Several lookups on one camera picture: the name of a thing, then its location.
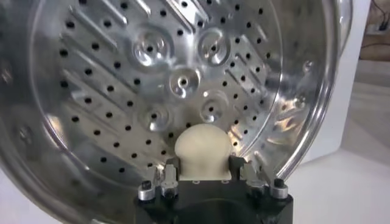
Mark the white steamed baozi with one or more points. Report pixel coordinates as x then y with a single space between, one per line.
202 149

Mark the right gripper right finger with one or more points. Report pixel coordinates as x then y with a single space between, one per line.
256 182

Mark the perforated steel steamer basket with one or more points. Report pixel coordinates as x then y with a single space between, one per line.
91 91

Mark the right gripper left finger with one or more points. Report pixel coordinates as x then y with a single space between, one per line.
169 178

